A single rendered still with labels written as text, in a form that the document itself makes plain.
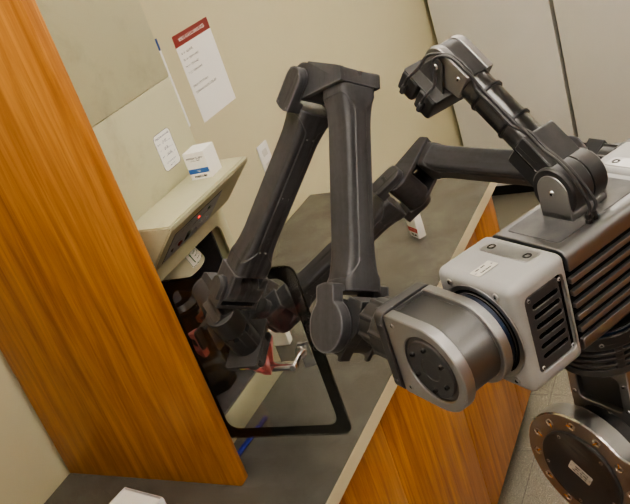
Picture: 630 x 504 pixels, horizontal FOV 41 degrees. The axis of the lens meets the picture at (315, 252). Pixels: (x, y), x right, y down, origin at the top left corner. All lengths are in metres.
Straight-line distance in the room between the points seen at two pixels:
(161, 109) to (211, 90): 0.93
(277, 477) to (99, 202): 0.68
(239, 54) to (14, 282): 1.37
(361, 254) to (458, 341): 0.25
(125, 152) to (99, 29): 0.24
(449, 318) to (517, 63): 3.59
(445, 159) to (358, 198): 0.47
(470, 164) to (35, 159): 0.79
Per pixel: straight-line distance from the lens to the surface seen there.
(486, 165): 1.56
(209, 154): 1.76
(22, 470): 2.07
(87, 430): 1.97
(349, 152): 1.21
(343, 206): 1.20
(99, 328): 1.72
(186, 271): 1.83
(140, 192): 1.71
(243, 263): 1.41
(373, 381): 1.95
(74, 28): 1.65
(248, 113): 2.87
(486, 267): 1.05
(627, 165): 1.24
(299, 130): 1.32
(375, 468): 1.95
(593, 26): 4.44
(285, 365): 1.61
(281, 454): 1.85
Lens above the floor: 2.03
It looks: 24 degrees down
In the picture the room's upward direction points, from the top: 19 degrees counter-clockwise
